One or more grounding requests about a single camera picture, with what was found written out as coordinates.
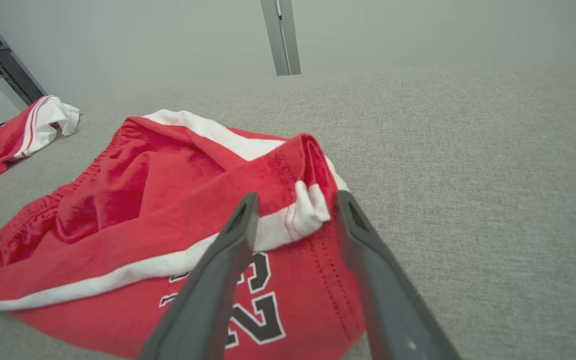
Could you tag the red jersey with white sleeves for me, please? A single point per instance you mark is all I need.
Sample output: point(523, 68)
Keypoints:
point(3, 145)

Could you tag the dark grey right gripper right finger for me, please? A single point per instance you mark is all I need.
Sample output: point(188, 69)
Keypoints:
point(387, 310)

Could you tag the grey partition post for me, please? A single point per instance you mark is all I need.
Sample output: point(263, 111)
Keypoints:
point(282, 35)

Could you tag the red basketball shorts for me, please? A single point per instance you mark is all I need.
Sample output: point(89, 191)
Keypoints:
point(118, 200)

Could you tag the black background equipment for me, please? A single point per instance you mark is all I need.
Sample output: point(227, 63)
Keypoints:
point(13, 75)

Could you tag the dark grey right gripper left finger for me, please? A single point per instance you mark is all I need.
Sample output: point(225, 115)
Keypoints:
point(208, 300)

